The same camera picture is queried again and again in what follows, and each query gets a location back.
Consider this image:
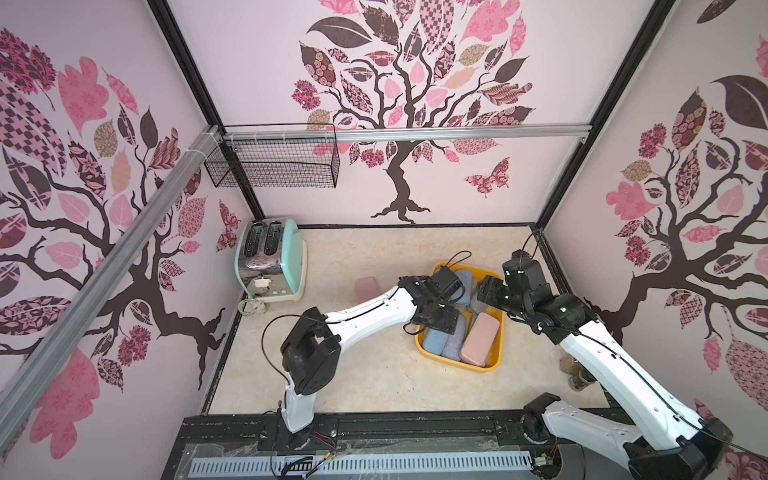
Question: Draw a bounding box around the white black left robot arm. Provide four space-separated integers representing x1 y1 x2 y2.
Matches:
280 267 465 434

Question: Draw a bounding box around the aluminium frame rail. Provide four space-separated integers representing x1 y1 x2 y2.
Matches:
223 123 592 143
1 125 221 448

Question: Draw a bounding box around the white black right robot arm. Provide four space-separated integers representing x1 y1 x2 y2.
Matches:
477 271 733 479

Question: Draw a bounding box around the lavender glasses case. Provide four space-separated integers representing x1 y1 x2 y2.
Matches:
441 315 467 362

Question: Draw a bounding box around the mint chrome toaster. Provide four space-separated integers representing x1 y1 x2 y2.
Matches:
234 217 308 303

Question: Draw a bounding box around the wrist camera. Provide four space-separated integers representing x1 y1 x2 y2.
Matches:
502 250 547 293
431 265 466 304

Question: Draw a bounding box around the blue glasses case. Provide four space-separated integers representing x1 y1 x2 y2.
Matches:
452 269 476 307
422 329 450 356

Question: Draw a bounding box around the pink glasses case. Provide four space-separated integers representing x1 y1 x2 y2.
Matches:
354 276 381 303
459 313 500 367

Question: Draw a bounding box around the black wire basket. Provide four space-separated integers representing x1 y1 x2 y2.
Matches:
205 122 341 188

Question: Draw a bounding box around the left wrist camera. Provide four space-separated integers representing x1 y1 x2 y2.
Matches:
431 265 466 304

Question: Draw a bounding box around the aluminium frame rail back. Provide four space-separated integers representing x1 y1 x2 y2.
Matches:
223 123 592 143

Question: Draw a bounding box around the yellow plastic storage tray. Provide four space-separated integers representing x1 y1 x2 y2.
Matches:
414 263 505 373

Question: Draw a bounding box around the white slotted cable duct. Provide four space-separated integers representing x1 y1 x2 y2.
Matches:
186 451 533 479

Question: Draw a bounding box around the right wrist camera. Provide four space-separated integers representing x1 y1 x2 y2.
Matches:
502 250 547 293

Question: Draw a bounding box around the aluminium frame rail left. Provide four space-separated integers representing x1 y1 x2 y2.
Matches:
1 125 221 448

